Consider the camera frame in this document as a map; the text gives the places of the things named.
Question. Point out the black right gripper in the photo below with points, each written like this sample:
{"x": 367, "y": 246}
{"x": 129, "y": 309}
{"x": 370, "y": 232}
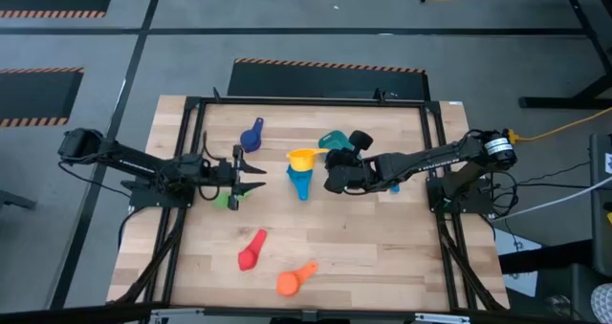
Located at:
{"x": 354, "y": 178}

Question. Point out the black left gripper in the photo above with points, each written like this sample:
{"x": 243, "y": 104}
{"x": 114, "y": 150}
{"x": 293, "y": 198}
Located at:
{"x": 222, "y": 177}

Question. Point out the teal plastic basket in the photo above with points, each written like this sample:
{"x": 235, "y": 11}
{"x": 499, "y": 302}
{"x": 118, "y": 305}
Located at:
{"x": 334, "y": 140}

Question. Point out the yellow measuring cup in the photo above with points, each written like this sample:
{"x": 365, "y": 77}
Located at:
{"x": 301, "y": 160}

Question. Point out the green measuring cup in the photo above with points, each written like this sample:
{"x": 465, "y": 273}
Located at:
{"x": 221, "y": 201}

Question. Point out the navy blue measuring cup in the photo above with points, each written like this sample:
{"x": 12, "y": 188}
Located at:
{"x": 250, "y": 141}

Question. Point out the cyan measuring cup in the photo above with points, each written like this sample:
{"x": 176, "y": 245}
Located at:
{"x": 302, "y": 185}

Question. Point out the red measuring cup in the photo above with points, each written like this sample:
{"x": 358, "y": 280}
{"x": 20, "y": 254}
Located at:
{"x": 247, "y": 259}

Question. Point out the orange measuring cup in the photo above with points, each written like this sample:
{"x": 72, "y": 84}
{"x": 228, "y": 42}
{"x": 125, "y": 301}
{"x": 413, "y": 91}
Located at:
{"x": 288, "y": 284}

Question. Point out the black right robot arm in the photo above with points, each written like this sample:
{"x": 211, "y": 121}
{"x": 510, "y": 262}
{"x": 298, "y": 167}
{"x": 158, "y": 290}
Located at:
{"x": 430, "y": 163}

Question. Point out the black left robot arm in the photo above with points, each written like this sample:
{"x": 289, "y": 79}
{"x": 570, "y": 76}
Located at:
{"x": 134, "y": 161}

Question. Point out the white sheet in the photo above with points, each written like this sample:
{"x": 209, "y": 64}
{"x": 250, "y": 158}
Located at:
{"x": 507, "y": 243}

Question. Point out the black stand base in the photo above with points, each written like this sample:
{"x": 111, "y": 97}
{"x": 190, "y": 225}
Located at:
{"x": 550, "y": 102}

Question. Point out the black crossbeam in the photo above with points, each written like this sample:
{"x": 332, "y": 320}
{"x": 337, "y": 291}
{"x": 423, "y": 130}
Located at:
{"x": 72, "y": 314}

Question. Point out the grey chair leg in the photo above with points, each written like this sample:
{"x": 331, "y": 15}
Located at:
{"x": 14, "y": 200}

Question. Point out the black box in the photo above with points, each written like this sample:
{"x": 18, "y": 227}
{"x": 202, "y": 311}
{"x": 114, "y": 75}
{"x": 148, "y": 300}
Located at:
{"x": 574, "y": 290}

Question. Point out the dark cabinet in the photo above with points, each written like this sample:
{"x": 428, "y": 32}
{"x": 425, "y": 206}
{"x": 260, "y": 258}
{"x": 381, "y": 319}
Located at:
{"x": 602, "y": 219}

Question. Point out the patterned white ball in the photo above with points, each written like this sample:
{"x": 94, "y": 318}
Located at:
{"x": 603, "y": 305}

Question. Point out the black aluminium table frame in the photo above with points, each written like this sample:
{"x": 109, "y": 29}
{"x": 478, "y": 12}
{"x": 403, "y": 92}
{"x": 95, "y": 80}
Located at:
{"x": 311, "y": 102}

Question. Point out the silver aluminium bracket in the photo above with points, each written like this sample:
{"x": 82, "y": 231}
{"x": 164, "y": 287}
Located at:
{"x": 177, "y": 317}
{"x": 442, "y": 318}

